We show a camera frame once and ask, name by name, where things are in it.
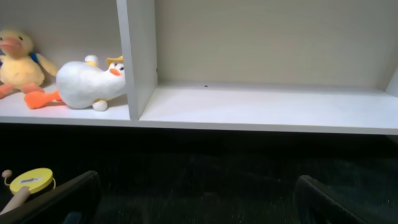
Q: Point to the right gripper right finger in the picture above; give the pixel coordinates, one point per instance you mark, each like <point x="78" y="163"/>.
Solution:
<point x="323" y="205"/>

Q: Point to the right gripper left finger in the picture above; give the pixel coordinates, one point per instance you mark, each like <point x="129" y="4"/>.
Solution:
<point x="62" y="202"/>

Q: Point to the yellow toy rattle drum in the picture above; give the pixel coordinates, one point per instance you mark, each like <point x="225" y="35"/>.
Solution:
<point x="31" y="181"/>

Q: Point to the white plush duck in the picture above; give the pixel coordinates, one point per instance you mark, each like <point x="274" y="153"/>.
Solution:
<point x="84" y="84"/>

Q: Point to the white shelf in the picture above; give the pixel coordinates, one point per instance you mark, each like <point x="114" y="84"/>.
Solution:
<point x="248" y="105"/>

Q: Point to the yellow plush duck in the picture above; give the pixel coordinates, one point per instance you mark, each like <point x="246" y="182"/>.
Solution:
<point x="18" y="71"/>

